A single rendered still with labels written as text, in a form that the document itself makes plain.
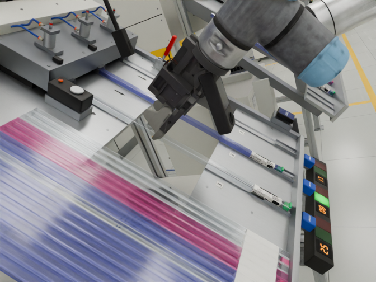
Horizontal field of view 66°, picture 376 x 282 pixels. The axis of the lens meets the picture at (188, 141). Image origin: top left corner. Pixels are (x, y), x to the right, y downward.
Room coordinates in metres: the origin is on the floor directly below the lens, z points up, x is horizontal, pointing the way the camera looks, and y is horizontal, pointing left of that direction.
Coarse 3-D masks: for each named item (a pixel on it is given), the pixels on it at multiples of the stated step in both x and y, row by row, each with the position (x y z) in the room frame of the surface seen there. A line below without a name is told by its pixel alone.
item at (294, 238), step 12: (300, 144) 0.66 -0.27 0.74; (300, 156) 0.61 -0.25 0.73; (300, 168) 0.56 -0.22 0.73; (300, 180) 0.52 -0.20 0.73; (300, 192) 0.48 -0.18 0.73; (300, 204) 0.45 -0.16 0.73; (300, 216) 0.42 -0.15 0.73; (300, 228) 0.40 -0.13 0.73; (288, 240) 0.39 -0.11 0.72; (288, 276) 0.31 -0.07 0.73
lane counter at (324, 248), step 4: (316, 240) 0.41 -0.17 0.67; (316, 244) 0.40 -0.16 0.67; (320, 244) 0.41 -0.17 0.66; (324, 244) 0.41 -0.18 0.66; (316, 248) 0.39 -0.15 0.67; (320, 248) 0.40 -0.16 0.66; (324, 248) 0.40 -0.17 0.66; (328, 248) 0.40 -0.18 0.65; (320, 252) 0.39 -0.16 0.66; (324, 252) 0.39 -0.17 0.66; (328, 252) 0.39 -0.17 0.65; (328, 256) 0.38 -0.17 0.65
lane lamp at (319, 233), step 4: (316, 228) 0.44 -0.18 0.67; (320, 228) 0.44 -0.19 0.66; (316, 232) 0.43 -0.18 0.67; (320, 232) 0.43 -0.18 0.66; (324, 232) 0.43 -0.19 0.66; (316, 236) 0.42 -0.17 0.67; (320, 236) 0.42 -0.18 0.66; (324, 236) 0.42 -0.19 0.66; (328, 236) 0.43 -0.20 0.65; (324, 240) 0.42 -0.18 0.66; (328, 240) 0.42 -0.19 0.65
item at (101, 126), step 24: (0, 72) 0.62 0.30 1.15; (120, 72) 0.77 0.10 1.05; (144, 72) 0.81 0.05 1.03; (0, 96) 0.56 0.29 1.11; (24, 96) 0.57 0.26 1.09; (120, 96) 0.67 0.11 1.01; (0, 120) 0.50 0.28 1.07; (72, 120) 0.54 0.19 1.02; (96, 120) 0.56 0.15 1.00; (120, 120) 0.58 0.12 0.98
